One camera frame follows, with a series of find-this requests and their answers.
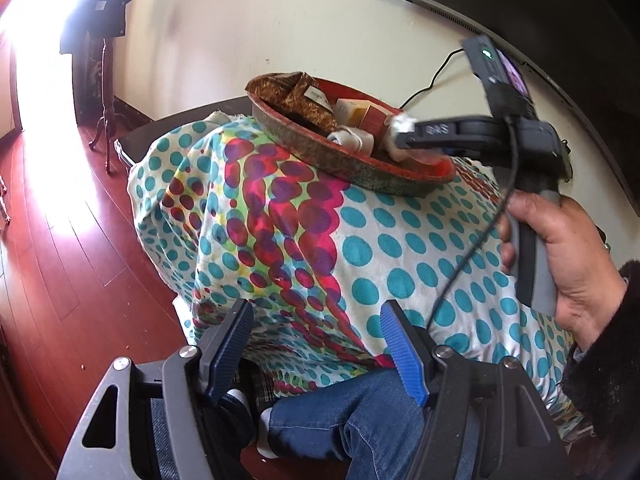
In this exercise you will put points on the person's right forearm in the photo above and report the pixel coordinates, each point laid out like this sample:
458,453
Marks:
607,360

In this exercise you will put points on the polka dot cloth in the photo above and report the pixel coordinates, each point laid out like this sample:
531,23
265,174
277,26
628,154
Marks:
300,240

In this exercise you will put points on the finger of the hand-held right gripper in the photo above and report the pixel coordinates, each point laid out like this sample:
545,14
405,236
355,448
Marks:
435,132

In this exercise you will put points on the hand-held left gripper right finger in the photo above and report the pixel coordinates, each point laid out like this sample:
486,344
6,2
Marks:
402,355

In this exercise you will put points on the white cloth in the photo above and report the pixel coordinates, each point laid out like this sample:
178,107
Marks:
350,139

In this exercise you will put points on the dark wooden stand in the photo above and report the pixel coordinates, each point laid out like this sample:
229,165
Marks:
106,90

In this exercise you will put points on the red box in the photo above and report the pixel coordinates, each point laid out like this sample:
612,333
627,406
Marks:
375,117

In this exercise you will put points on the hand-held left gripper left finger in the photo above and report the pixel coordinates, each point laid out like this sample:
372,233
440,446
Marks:
232,340

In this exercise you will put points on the yellow box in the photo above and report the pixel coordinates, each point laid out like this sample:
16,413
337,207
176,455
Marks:
350,110

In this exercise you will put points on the brown patterned pouch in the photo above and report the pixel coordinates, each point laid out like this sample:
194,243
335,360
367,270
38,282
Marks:
280,92

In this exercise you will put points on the red round tray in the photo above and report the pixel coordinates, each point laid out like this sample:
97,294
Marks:
360,167

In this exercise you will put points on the black case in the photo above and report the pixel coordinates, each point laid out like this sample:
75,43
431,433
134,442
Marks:
150,135

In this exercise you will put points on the person's right hand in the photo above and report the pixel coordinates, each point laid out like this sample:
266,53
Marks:
580,260

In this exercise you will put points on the plaid cloth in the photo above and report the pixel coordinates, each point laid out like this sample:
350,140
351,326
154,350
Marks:
265,385

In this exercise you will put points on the black television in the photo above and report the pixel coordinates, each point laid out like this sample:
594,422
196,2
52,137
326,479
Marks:
550,0

